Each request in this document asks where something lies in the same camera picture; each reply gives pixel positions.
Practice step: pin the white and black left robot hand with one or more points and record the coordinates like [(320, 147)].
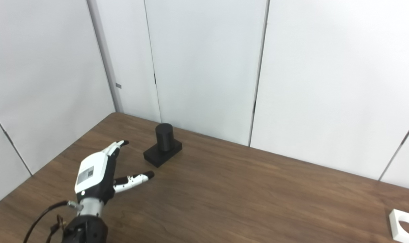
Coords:
[(93, 175)]

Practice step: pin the black peg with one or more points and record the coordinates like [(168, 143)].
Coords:
[(164, 138)]

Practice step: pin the white square piece with hole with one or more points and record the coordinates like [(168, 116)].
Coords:
[(395, 224)]

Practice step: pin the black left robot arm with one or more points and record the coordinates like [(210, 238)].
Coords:
[(86, 229)]

